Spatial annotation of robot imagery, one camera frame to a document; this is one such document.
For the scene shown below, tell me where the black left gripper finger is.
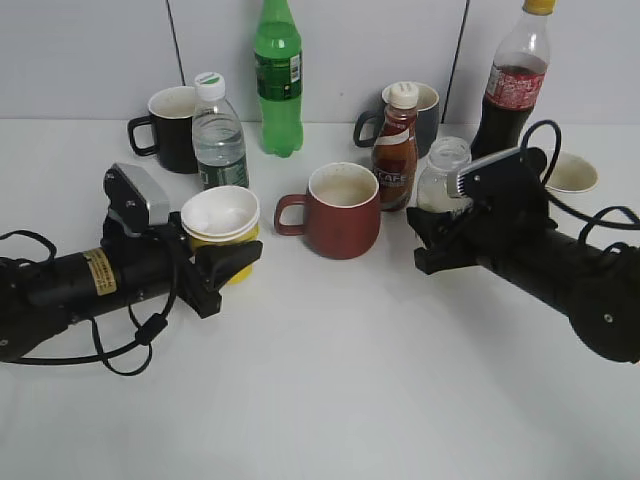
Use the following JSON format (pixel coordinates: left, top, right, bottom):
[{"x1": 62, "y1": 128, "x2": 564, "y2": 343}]
[{"x1": 195, "y1": 240, "x2": 263, "y2": 292}]

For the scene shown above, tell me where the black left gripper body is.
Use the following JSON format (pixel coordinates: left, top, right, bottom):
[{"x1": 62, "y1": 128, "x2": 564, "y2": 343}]
[{"x1": 102, "y1": 211, "x2": 222, "y2": 318}]

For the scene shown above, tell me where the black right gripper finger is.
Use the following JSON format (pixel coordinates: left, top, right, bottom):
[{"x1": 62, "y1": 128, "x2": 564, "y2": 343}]
[{"x1": 406, "y1": 207, "x2": 473, "y2": 250}]

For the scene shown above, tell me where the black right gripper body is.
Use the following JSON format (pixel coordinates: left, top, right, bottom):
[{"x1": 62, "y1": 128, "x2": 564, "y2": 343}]
[{"x1": 414, "y1": 197, "x2": 558, "y2": 274}]

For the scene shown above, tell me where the yellow paper cup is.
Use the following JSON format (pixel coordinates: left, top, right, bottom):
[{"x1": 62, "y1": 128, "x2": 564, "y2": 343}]
[{"x1": 180, "y1": 185, "x2": 262, "y2": 286}]

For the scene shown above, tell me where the milk bottle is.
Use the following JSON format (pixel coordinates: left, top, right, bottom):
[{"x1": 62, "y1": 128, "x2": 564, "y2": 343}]
[{"x1": 416, "y1": 136, "x2": 471, "y2": 217}]

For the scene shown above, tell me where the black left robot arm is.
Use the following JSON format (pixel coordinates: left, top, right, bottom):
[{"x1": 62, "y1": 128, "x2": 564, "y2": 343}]
[{"x1": 1, "y1": 212, "x2": 263, "y2": 366}]

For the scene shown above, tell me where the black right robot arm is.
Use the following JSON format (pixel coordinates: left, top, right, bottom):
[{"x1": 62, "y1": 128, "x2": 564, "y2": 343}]
[{"x1": 406, "y1": 204, "x2": 639, "y2": 364}]

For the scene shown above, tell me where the white ceramic mug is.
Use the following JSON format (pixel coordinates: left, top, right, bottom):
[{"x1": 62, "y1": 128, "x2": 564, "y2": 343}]
[{"x1": 546, "y1": 151, "x2": 599, "y2": 193}]

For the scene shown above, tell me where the brown coffee drink bottle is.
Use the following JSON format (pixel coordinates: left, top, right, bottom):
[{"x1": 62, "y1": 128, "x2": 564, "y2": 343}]
[{"x1": 372, "y1": 81, "x2": 419, "y2": 212}]

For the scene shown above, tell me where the red ceramic mug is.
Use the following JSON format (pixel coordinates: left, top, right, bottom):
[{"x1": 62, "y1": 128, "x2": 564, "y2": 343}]
[{"x1": 273, "y1": 162, "x2": 381, "y2": 260}]

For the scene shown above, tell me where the clear water bottle green label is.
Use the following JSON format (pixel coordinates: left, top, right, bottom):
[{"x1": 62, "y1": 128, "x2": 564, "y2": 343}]
[{"x1": 192, "y1": 72, "x2": 249, "y2": 190}]

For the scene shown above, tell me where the cola bottle yellow cap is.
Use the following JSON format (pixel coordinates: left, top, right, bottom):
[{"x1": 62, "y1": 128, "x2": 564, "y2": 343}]
[{"x1": 471, "y1": 0, "x2": 556, "y2": 159}]

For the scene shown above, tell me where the black ceramic mug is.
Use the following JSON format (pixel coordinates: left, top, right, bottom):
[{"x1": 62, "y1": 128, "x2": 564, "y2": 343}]
[{"x1": 127, "y1": 86, "x2": 198, "y2": 174}]

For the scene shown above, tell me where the green soda bottle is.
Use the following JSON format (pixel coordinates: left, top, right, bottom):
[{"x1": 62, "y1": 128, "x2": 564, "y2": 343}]
[{"x1": 254, "y1": 0, "x2": 304, "y2": 158}]

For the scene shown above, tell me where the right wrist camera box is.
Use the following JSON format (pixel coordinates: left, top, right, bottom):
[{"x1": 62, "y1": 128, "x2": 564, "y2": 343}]
[{"x1": 445, "y1": 147, "x2": 547, "y2": 202}]

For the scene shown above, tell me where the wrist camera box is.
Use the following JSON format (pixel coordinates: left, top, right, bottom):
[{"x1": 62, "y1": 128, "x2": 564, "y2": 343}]
[
  {"x1": 445, "y1": 147, "x2": 547, "y2": 202},
  {"x1": 103, "y1": 163, "x2": 170, "y2": 238}
]

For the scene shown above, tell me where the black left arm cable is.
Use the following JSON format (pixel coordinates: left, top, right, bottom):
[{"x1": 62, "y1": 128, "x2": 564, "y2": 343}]
[{"x1": 0, "y1": 229, "x2": 197, "y2": 376}]

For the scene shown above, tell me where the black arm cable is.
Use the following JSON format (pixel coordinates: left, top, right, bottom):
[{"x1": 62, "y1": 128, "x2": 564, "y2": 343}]
[
  {"x1": 0, "y1": 229, "x2": 197, "y2": 376},
  {"x1": 519, "y1": 118, "x2": 640, "y2": 261}
]

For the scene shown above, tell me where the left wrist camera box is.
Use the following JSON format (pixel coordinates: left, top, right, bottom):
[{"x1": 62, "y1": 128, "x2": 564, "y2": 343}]
[{"x1": 103, "y1": 163, "x2": 170, "y2": 238}]

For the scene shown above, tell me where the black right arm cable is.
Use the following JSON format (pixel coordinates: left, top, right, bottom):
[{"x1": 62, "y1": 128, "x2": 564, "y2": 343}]
[{"x1": 519, "y1": 118, "x2": 640, "y2": 261}]

